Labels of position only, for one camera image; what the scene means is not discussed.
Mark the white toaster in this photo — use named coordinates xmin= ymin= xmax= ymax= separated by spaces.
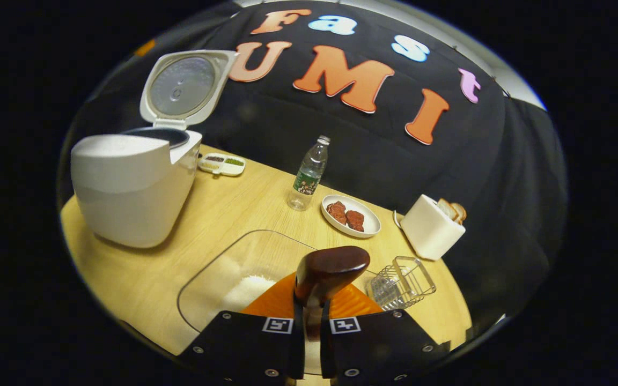
xmin=399 ymin=194 xmax=467 ymax=262

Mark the clear plastic box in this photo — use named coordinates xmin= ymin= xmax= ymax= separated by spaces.
xmin=176 ymin=229 xmax=379 ymax=376

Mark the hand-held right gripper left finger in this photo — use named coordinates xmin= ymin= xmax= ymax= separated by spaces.
xmin=178 ymin=272 xmax=306 ymax=385

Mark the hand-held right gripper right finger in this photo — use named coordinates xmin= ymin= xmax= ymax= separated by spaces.
xmin=320 ymin=283 xmax=452 ymax=385

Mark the wire chopstick holder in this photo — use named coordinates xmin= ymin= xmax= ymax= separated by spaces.
xmin=367 ymin=256 xmax=437 ymax=311

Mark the clear plastic water bottle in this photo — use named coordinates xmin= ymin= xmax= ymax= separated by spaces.
xmin=286 ymin=135 xmax=332 ymax=212

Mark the white divided condiment dish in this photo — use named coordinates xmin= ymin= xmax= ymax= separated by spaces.
xmin=197 ymin=153 xmax=246 ymax=177

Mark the white oval plate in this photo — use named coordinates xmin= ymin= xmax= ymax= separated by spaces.
xmin=321 ymin=194 xmax=382 ymax=239

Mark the white rice cooker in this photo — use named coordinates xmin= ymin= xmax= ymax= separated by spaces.
xmin=70 ymin=49 xmax=239 ymax=249

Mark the dark wooden spoon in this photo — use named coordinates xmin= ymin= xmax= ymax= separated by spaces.
xmin=294 ymin=246 xmax=371 ymax=344

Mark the white rice heap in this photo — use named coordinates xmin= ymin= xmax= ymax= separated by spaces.
xmin=220 ymin=274 xmax=278 ymax=315

